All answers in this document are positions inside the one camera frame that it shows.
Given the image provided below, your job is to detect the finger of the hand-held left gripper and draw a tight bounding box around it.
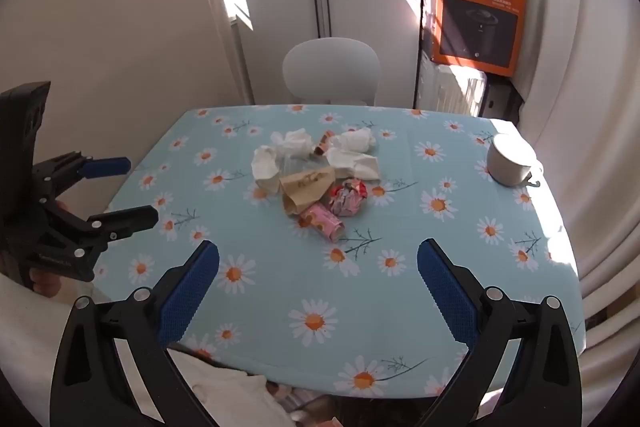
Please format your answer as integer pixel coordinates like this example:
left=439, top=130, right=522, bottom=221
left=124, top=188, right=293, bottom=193
left=32, top=151, right=132, bottom=198
left=40, top=202, right=160, bottom=254

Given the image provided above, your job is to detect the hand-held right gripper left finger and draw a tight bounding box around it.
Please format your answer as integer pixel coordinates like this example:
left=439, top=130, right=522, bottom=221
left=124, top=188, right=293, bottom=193
left=49, top=239, right=221, bottom=427

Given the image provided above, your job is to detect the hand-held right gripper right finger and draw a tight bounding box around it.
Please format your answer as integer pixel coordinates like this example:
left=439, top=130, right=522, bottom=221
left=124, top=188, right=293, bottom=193
left=416, top=238, right=583, bottom=427

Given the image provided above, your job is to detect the red wrapper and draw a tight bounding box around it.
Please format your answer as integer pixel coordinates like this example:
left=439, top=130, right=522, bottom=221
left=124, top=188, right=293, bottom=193
left=327, top=179, right=369, bottom=217

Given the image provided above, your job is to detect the pink paper wrapper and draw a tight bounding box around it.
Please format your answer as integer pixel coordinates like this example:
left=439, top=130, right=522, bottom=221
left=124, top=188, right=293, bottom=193
left=300, top=203, right=346, bottom=241

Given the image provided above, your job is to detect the white tissue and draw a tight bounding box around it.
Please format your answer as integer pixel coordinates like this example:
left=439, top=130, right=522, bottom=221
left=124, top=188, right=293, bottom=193
left=340, top=128, right=377, bottom=152
left=325, top=148, right=381, bottom=180
left=270, top=128, right=315, bottom=158
left=251, top=146, right=282, bottom=194

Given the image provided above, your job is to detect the brown paper bag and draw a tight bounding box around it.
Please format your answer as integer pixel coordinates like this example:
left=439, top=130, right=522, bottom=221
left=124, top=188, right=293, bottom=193
left=279, top=167, right=336, bottom=216

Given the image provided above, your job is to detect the clear plastic bag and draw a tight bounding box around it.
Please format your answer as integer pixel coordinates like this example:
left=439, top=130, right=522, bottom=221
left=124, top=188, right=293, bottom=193
left=277, top=149, right=326, bottom=180

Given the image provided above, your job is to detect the person's left hand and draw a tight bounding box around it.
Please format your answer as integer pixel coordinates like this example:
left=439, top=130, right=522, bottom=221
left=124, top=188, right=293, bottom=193
left=28, top=267, right=64, bottom=298

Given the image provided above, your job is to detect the blue daisy print tablecloth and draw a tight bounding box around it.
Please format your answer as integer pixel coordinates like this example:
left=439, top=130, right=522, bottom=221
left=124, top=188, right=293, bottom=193
left=97, top=104, right=587, bottom=400

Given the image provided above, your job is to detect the white round cup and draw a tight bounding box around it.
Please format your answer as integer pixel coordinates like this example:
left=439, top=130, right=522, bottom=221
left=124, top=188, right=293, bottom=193
left=487, top=133, right=544, bottom=188

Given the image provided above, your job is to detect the black case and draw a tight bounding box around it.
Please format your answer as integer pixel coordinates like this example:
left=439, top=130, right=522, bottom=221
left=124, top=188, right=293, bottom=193
left=482, top=74, right=524, bottom=124

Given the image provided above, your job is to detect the white radiator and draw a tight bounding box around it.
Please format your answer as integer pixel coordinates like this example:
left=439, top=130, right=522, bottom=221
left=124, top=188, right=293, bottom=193
left=416, top=56, right=488, bottom=115

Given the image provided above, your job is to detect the white plastic chair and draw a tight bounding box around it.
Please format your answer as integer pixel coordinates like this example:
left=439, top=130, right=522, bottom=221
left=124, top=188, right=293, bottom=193
left=281, top=38, right=382, bottom=106

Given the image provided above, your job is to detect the beige curtain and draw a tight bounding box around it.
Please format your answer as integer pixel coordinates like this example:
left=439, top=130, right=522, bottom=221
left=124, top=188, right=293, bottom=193
left=500, top=0, right=640, bottom=358

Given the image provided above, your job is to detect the orange cardboard box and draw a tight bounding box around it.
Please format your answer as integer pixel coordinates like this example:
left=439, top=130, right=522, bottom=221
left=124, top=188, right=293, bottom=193
left=430, top=0, right=528, bottom=78

